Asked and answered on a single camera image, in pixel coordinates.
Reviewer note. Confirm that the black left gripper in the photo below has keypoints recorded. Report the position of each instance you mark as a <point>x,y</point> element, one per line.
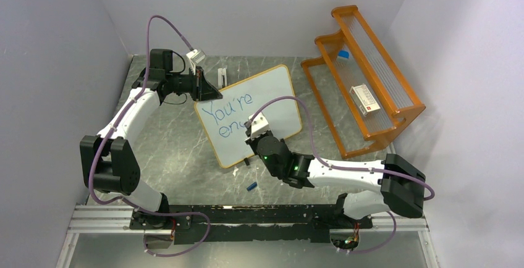
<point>201,90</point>

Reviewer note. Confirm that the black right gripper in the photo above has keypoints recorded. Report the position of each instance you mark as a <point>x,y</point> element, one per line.
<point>252,142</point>

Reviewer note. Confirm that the yellow-framed whiteboard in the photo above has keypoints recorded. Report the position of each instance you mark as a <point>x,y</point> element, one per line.
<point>223,119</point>

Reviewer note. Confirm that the blue marker cap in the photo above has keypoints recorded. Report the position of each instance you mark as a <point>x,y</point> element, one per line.
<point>252,186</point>

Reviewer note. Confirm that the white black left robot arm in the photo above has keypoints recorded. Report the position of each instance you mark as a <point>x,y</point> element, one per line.
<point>110,169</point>

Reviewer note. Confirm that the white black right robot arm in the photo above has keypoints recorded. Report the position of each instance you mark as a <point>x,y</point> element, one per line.
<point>392,184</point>

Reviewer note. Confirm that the white whiteboard eraser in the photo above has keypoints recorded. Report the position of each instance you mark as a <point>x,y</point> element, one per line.
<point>222,77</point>

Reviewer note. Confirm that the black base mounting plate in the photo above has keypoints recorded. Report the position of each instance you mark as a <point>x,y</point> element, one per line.
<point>216,223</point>

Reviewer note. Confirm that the white red box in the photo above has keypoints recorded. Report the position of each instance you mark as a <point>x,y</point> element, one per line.
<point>364,99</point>

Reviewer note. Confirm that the blue-capped item on shelf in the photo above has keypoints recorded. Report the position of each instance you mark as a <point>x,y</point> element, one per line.
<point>342,54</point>

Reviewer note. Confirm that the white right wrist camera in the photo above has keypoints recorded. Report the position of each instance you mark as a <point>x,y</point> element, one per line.
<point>256,126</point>

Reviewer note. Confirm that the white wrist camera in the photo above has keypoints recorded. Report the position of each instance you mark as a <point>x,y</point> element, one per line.
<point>256,126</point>
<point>194,57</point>

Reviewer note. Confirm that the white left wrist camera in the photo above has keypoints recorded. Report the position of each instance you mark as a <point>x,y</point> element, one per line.
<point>194,57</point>

